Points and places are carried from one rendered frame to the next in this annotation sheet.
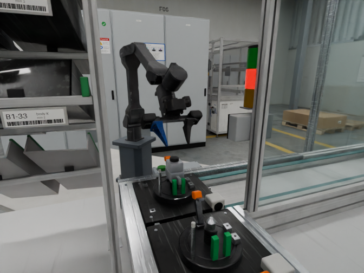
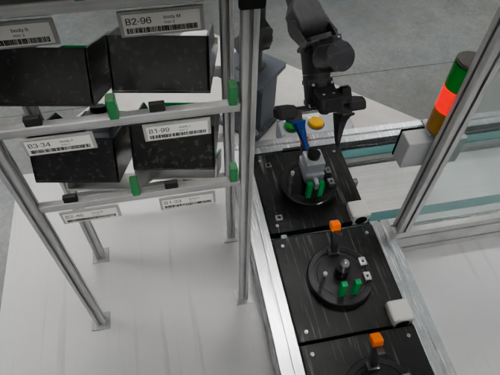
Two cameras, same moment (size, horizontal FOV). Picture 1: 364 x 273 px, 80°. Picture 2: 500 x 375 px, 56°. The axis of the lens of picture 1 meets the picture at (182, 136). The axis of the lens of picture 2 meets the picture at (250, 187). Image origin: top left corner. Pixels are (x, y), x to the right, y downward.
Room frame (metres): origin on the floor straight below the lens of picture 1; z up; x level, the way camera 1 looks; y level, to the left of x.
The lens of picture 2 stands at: (-0.08, 0.07, 1.88)
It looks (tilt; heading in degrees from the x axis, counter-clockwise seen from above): 53 degrees down; 7
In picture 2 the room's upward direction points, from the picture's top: 2 degrees clockwise
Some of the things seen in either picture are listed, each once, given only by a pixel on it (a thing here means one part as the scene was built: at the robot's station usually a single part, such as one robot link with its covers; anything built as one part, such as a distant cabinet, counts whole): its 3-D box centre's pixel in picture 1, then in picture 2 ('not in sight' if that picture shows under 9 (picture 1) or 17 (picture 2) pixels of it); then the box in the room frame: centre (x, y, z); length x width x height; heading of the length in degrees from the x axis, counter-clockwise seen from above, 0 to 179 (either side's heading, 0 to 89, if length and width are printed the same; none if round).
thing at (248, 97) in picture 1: (253, 97); (443, 117); (0.59, -0.19, 1.28); 0.05 x 0.05 x 0.05
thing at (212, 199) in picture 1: (214, 202); (357, 212); (0.58, -0.10, 0.97); 0.05 x 0.05 x 0.04; 20
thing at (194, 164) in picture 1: (177, 173); (314, 131); (0.87, 0.02, 0.93); 0.21 x 0.07 x 0.06; 110
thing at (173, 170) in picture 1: (175, 168); (313, 166); (0.62, 0.02, 1.06); 0.08 x 0.04 x 0.07; 21
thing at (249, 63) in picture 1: (257, 58); (464, 74); (0.59, -0.19, 1.38); 0.05 x 0.05 x 0.05
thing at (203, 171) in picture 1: (222, 175); (384, 142); (0.87, -0.18, 0.91); 0.89 x 0.06 x 0.11; 110
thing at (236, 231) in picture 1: (210, 232); (342, 269); (0.40, -0.06, 1.01); 0.24 x 0.24 x 0.13; 20
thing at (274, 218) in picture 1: (252, 195); (417, 191); (0.72, -0.26, 0.91); 0.84 x 0.28 x 0.10; 110
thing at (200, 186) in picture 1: (174, 195); (306, 188); (0.64, 0.02, 0.96); 0.24 x 0.24 x 0.02; 20
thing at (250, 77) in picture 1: (255, 78); (454, 97); (0.59, -0.19, 1.33); 0.05 x 0.05 x 0.05
